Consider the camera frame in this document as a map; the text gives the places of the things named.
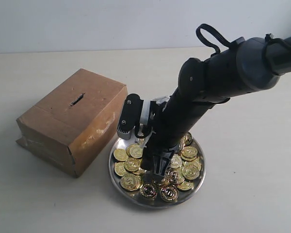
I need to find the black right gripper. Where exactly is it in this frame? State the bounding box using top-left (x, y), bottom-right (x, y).
top-left (140, 93), bottom-right (210, 182)

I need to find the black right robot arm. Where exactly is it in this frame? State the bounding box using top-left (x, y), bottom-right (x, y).
top-left (141, 35), bottom-right (291, 180)

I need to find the brown cardboard slotted box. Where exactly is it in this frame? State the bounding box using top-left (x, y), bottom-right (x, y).
top-left (17, 69), bottom-right (128, 178)

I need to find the gold coin pale centre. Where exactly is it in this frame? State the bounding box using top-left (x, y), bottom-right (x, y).
top-left (170, 154), bottom-right (182, 168)

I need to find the gold coin upper left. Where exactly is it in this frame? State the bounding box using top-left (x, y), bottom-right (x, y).
top-left (129, 144), bottom-right (143, 159)

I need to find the gold coin left stack top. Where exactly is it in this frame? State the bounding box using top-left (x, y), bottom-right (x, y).
top-left (124, 158), bottom-right (141, 172)

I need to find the gold coin front centre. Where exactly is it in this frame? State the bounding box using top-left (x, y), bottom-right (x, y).
top-left (140, 183), bottom-right (158, 199)

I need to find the gold coin front left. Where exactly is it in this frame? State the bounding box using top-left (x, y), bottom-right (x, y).
top-left (120, 173), bottom-right (143, 191)

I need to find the round steel plate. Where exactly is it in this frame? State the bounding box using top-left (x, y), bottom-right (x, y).
top-left (108, 133), bottom-right (206, 209)

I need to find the gold coin plate left edge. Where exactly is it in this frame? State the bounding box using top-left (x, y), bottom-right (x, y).
top-left (113, 149), bottom-right (129, 162)

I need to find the gold coin front right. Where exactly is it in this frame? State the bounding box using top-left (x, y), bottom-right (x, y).
top-left (160, 185), bottom-right (178, 202)

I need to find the gold coin right edge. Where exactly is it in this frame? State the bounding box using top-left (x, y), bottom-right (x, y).
top-left (181, 146), bottom-right (198, 159)

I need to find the gold coin left lower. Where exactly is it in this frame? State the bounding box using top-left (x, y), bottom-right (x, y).
top-left (114, 162), bottom-right (127, 177)

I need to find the gold coin large right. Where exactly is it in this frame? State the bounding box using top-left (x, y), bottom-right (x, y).
top-left (182, 164), bottom-right (199, 181)

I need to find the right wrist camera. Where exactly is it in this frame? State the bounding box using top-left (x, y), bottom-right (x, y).
top-left (117, 94), bottom-right (144, 140)

